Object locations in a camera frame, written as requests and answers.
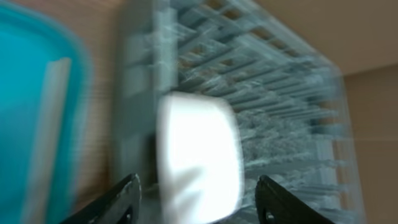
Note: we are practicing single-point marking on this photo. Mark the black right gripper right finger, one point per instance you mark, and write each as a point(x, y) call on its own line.
point(276, 205)

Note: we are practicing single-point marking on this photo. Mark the wooden chopstick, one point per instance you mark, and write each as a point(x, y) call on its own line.
point(52, 102)

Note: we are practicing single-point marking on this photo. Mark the grey dishwasher rack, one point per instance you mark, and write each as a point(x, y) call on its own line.
point(288, 99)

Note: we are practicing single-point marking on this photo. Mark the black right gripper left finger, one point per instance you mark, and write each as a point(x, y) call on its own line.
point(119, 205)

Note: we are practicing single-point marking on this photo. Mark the white small bowl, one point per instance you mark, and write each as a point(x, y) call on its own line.
point(199, 159)

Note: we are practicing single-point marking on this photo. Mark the teal plastic tray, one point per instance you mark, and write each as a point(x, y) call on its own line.
point(29, 41)

